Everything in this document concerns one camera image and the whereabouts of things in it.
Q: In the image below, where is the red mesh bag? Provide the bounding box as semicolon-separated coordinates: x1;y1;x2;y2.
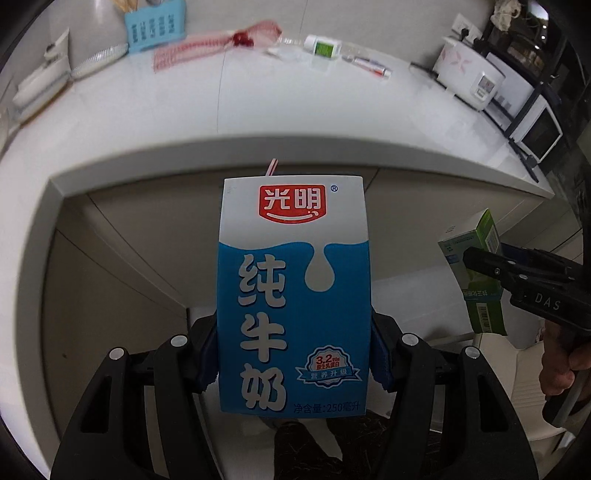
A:
152;18;283;73

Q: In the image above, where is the white bottle with green label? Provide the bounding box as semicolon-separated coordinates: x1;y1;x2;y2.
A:
304;34;343;58

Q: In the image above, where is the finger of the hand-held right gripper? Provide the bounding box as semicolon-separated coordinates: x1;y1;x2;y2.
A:
463;246;532;292
501;242;585;280

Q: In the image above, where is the white ribbed plate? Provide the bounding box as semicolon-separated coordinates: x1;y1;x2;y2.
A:
69;41;130;79

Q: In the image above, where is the white wall outlet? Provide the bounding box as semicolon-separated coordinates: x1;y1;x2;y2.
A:
450;13;483;44

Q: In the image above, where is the blue and white milk carton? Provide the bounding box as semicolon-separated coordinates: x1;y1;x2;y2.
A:
216;157;374;420

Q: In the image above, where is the white floral rice cooker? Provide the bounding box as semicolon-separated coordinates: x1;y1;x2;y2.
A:
431;34;504;112

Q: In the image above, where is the black rice cooker cable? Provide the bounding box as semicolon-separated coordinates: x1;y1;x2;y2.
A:
409;61;440;82

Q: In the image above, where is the white toothpaste tube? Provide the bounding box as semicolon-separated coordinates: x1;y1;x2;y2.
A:
342;54;392;78

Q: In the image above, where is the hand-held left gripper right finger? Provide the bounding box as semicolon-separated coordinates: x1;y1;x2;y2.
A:
372;311;541;480

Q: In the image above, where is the blue plastic utensil holder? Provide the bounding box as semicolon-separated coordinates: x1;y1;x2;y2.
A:
124;0;188;54

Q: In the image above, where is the white microwave oven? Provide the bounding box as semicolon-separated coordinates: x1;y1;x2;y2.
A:
485;52;565;163

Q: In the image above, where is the white power strip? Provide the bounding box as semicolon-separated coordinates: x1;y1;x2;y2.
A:
11;28;71;121

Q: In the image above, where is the white counter cabinet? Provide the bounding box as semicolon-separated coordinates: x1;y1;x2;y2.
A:
39;166;578;370

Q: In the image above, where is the black metal rack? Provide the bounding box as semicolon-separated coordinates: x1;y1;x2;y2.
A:
475;0;591;185

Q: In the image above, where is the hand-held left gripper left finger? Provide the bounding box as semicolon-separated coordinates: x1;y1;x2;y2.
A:
48;311;220;480

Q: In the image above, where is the green and white cardboard box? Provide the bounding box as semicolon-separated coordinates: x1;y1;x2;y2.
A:
438;209;506;335

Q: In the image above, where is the person's right hand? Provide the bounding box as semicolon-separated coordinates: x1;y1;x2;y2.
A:
539;318;575;398

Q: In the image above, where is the clear plastic wrapper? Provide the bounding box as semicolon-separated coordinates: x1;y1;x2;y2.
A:
265;37;308;64

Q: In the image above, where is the beige cloth bundle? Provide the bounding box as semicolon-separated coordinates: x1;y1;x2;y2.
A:
492;0;523;29

